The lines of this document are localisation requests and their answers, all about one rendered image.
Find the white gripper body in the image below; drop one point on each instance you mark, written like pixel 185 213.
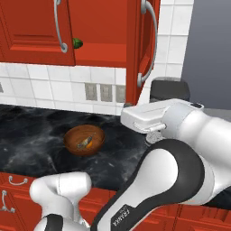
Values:
pixel 144 115

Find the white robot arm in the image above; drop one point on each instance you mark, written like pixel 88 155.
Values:
pixel 168 168

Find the orange tangerine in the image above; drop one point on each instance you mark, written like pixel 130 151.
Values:
pixel 90 145

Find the yellow grey banana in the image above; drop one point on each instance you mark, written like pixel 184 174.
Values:
pixel 87 140

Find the brown wooden bowl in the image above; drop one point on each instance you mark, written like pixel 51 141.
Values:
pixel 72 143

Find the red base cabinet run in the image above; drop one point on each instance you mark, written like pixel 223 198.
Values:
pixel 186 218

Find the red base cabinet door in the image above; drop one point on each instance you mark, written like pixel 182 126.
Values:
pixel 21 216

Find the grey speckled round object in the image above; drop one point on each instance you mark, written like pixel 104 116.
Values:
pixel 152 139

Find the dark grey box appliance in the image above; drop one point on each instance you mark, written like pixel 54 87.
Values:
pixel 170 88

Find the green round vegetable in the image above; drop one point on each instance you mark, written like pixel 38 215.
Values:
pixel 77 43

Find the red drawer front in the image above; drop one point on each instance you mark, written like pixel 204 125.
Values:
pixel 18 189

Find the grey wall outlet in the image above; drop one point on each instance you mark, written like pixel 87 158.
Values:
pixel 90 91

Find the red wall cabinet body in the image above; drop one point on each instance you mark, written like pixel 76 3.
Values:
pixel 102 30

